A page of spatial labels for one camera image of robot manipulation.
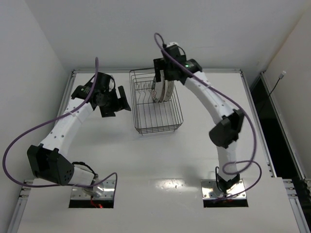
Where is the orange sunburst plate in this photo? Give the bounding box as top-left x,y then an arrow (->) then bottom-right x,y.
158,80 -> 168,103

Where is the metal base plate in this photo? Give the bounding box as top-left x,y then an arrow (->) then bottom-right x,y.
201,179 -> 247,200
70,179 -> 116,200

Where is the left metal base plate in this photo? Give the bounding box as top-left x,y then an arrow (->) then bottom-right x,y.
70,179 -> 116,200

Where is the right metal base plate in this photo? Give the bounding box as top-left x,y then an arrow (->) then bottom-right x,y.
201,179 -> 247,200

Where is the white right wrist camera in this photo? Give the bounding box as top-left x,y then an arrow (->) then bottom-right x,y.
166,42 -> 179,48

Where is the aluminium frame rail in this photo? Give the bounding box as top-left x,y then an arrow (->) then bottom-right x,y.
7,70 -> 76,233
257,74 -> 311,232

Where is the aluminium frame rail right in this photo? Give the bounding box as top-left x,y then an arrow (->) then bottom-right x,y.
257,74 -> 311,232

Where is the black wire dish rack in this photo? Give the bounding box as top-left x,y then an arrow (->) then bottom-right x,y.
129,68 -> 184,134

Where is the black cable with white plug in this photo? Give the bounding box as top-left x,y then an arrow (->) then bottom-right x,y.
268,70 -> 286,98

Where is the blue rimmed white plate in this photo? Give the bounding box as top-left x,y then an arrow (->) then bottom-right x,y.
151,77 -> 163,102

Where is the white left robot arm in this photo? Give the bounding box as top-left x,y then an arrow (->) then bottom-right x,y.
27,72 -> 131,188

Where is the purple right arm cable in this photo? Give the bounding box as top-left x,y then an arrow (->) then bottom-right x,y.
154,33 -> 262,202

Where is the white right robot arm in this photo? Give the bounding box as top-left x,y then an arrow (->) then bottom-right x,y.
153,44 -> 245,193

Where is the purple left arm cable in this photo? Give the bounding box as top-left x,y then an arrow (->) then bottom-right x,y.
2,57 -> 118,188

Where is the aluminium frame rail left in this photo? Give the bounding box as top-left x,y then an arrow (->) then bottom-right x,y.
7,70 -> 76,233

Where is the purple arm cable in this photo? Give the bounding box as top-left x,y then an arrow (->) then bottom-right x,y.
154,33 -> 262,202
2,57 -> 118,188

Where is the white plate with grey motif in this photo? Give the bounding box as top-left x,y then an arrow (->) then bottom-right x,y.
166,81 -> 174,101

